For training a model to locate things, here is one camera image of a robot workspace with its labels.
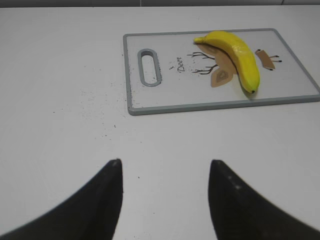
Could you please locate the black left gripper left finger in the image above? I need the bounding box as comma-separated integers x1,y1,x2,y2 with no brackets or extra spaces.
0,158,123,240

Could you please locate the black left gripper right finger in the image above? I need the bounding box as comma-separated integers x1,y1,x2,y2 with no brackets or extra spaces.
208,159,320,240

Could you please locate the yellow plastic banana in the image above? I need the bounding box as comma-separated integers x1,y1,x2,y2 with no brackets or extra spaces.
193,30,260,94

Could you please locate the white grey-rimmed cutting board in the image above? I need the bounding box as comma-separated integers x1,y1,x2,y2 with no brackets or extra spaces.
123,28,320,116

